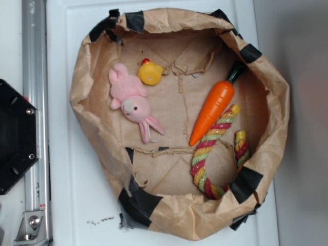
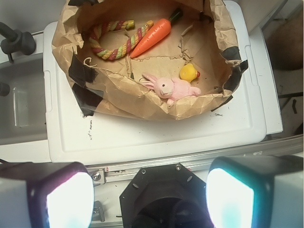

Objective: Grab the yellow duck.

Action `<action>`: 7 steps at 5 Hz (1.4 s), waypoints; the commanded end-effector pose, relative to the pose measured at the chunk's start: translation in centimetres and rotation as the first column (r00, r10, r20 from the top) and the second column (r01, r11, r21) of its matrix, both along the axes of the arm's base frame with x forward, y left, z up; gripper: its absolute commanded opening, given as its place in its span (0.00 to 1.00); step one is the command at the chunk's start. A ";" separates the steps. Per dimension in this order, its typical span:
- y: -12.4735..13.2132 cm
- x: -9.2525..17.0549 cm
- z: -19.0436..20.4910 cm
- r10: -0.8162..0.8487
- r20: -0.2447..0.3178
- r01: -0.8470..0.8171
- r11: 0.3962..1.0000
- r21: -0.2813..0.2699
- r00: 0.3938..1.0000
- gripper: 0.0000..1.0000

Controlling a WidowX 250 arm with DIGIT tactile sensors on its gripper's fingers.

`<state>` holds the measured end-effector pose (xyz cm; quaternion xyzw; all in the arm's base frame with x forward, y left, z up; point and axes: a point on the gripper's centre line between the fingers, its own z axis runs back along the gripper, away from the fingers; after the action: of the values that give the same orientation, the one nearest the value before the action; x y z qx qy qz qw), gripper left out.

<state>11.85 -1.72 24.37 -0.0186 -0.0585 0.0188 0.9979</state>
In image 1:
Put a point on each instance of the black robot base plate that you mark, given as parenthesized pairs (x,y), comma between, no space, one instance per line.
(18,136)

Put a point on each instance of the multicoloured twisted rope toy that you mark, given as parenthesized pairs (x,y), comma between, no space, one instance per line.
(214,134)

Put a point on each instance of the white plastic tray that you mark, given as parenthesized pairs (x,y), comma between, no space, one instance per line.
(85,210)

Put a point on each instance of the brown paper bag bin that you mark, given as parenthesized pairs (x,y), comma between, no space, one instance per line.
(154,182)

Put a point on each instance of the orange plastic carrot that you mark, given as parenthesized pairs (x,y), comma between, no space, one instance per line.
(216,102)

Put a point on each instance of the pink plush bunny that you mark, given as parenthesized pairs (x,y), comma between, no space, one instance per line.
(129,95)

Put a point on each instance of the aluminium rail with bracket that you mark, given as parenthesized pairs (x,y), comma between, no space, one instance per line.
(36,226)

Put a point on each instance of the yellow rubber duck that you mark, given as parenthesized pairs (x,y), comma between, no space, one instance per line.
(150,73)

